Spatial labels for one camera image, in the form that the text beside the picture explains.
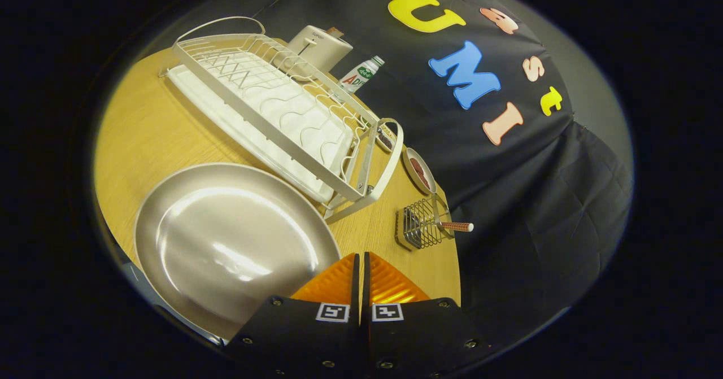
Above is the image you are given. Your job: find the white wire dish rack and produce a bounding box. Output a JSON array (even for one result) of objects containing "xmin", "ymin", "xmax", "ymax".
[{"xmin": 160, "ymin": 16, "xmax": 405, "ymax": 224}]

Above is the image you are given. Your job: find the white drip tray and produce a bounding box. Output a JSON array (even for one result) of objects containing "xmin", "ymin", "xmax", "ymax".
[{"xmin": 167, "ymin": 64, "xmax": 354, "ymax": 203}]

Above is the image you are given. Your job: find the spoon with red checked handle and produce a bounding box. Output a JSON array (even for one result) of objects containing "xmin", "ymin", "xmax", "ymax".
[{"xmin": 404, "ymin": 212, "xmax": 475, "ymax": 234}]

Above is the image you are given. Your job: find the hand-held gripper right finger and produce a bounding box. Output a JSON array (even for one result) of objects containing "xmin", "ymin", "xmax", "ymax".
[{"xmin": 363, "ymin": 251, "xmax": 492, "ymax": 377}]

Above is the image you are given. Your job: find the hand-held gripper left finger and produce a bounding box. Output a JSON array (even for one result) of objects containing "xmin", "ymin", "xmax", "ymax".
[{"xmin": 223, "ymin": 252, "xmax": 362, "ymax": 377}]

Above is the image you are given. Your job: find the large beige plate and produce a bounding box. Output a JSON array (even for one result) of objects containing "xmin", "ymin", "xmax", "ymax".
[{"xmin": 134, "ymin": 163, "xmax": 342, "ymax": 340}]

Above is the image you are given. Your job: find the black backdrop cloth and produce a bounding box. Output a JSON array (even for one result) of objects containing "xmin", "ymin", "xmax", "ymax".
[{"xmin": 249, "ymin": 0, "xmax": 633, "ymax": 351}]

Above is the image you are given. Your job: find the plastic bottle with green label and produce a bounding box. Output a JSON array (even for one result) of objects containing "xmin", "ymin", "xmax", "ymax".
[{"xmin": 338, "ymin": 55, "xmax": 385, "ymax": 94}]

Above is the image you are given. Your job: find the white divided condiment dish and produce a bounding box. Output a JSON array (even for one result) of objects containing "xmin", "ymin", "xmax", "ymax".
[{"xmin": 373, "ymin": 122, "xmax": 396, "ymax": 153}]

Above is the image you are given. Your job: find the small beige plate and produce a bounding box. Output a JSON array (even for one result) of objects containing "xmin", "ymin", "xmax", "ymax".
[{"xmin": 402, "ymin": 147, "xmax": 437, "ymax": 195}]

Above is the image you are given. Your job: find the metal wire basket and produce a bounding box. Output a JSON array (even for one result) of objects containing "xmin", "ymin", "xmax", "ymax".
[{"xmin": 394, "ymin": 194, "xmax": 455, "ymax": 251}]

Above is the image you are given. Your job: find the white toaster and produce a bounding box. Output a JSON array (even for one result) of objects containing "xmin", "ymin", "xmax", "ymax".
[{"xmin": 287, "ymin": 25, "xmax": 354, "ymax": 75}]

